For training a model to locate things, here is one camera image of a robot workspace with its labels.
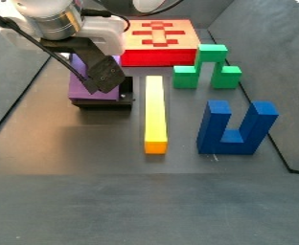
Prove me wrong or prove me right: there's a green stepped arch block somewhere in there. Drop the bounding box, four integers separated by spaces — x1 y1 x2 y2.
172 44 242 89

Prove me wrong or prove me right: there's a black angle fixture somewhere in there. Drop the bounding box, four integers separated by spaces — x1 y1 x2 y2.
69 77 135 109

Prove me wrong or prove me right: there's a purple U-shaped block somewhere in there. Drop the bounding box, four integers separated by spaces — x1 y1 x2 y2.
68 55 119 100

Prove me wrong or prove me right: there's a long yellow bar block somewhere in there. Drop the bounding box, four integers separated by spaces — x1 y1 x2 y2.
144 76 167 154

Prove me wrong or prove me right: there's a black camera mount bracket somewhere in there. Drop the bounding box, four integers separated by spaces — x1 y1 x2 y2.
41 37 125 94

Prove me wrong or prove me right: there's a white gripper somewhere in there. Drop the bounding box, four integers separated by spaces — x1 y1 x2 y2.
10 14 125 56

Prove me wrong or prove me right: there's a red slotted board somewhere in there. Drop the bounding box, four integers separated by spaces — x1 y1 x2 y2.
120 19 199 67

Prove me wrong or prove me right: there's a blue U-shaped block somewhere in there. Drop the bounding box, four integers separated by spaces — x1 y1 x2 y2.
196 100 279 155

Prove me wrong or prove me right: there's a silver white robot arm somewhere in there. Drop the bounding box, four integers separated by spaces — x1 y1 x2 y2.
0 0 184 56

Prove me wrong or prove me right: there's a black cable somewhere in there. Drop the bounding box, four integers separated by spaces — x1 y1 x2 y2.
0 5 92 83

